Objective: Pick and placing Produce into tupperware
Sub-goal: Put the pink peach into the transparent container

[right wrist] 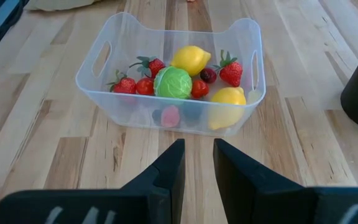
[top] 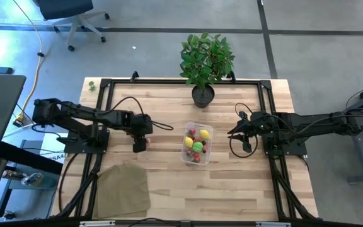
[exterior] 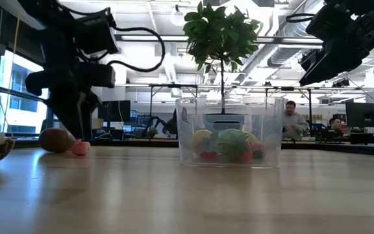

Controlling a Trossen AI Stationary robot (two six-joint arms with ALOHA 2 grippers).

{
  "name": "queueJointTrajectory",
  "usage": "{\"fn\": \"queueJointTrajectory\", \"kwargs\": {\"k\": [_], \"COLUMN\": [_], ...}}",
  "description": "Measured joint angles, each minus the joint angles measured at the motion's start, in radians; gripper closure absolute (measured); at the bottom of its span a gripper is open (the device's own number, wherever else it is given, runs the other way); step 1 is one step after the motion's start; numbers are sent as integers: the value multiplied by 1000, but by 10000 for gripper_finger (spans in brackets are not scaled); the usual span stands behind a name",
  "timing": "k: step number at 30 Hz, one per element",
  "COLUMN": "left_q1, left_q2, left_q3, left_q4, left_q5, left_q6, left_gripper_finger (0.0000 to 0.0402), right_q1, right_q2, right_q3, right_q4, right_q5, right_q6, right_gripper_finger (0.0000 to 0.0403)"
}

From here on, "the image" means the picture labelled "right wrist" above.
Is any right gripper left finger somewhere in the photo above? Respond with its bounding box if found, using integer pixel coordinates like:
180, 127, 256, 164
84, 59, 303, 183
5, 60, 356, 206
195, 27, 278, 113
0, 138, 186, 224

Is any tan folded cloth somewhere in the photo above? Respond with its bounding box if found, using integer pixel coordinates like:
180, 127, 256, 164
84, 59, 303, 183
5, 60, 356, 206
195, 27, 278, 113
23, 0, 104, 12

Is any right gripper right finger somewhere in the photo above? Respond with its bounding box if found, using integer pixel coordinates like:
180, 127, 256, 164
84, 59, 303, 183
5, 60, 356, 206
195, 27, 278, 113
213, 138, 358, 224

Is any yellow plastic lemon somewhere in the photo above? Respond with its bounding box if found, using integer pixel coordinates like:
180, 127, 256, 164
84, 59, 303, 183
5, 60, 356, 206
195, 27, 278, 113
170, 45, 213, 78
208, 86, 247, 131

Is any green plastic cabbage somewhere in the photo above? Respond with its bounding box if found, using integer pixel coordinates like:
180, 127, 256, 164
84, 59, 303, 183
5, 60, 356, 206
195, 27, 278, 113
153, 65, 193, 100

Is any red plastic strawberry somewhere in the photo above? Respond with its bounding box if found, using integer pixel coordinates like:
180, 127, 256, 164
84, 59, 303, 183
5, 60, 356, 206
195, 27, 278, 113
106, 70, 137, 95
213, 49, 244, 88
128, 55, 167, 79

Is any clear plastic tupperware container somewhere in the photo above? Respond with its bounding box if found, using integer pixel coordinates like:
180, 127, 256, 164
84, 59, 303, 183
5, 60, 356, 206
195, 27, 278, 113
75, 11, 267, 138

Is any dark purple cherry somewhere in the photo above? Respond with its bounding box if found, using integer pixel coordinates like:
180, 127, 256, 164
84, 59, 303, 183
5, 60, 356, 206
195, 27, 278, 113
200, 68, 218, 84

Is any small pink peach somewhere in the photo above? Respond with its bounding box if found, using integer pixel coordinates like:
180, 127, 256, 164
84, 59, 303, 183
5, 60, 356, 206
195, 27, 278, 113
160, 105, 181, 128

